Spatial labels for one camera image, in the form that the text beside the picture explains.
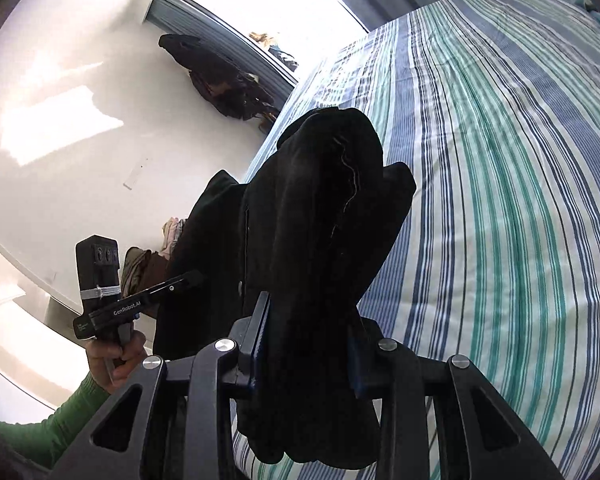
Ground olive brown garment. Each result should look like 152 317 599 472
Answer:
121 247 171 318

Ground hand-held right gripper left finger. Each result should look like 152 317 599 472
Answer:
50 291 272 480

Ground small dark cloth bundle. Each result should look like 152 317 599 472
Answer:
249 31 299 72

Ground striped bed sheet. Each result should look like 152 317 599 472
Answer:
230 0 600 480

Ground white door frame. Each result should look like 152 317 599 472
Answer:
0 232 86 411

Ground black pants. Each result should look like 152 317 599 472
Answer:
152 106 417 466

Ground dark hanging coats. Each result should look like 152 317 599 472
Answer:
158 33 281 121

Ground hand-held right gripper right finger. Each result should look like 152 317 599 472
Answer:
347 317 566 480

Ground person's left hand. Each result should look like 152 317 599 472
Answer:
85 330 148 395

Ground white wall plate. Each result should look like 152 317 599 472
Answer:
122 162 148 191

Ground pink cloth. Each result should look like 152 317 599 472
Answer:
161 217 186 261

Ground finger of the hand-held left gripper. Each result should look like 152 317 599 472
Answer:
140 270 204 306

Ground person's left forearm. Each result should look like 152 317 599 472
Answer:
0 375 113 468

